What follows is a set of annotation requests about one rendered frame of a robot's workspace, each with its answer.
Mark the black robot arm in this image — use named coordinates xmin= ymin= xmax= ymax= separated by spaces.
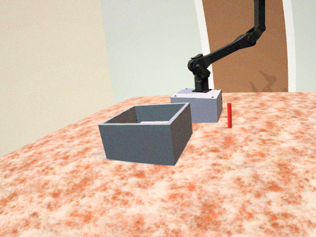
xmin=188 ymin=0 xmax=266 ymax=93

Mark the red peg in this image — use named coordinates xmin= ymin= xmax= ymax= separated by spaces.
xmin=227 ymin=103 xmax=232 ymax=128

